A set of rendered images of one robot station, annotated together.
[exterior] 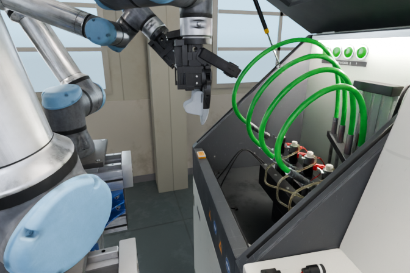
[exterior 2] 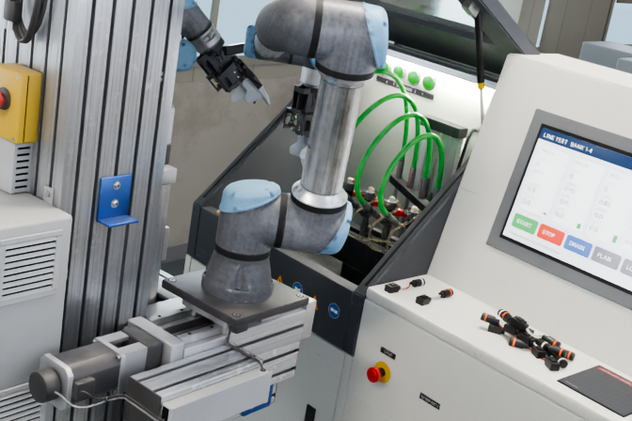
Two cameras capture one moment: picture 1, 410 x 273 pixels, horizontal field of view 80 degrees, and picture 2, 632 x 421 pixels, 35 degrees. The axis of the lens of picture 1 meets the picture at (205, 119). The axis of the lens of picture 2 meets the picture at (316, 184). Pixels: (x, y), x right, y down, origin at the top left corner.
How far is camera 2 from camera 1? 1.96 m
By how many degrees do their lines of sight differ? 33
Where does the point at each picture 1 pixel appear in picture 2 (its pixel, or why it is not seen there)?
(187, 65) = (308, 112)
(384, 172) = (460, 205)
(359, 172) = (444, 207)
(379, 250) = (457, 261)
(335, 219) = (426, 247)
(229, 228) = (331, 275)
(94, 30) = (181, 56)
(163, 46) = (218, 64)
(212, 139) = not seen: hidden behind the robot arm
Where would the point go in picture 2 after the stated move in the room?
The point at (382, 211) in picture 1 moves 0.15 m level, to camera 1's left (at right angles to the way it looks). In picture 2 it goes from (458, 233) to (411, 236)
